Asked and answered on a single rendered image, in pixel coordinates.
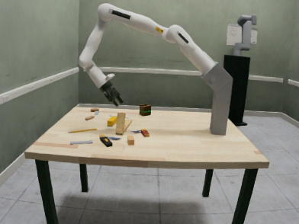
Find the yellow rectangular block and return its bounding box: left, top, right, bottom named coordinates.
left=107, top=117, right=117, bottom=126

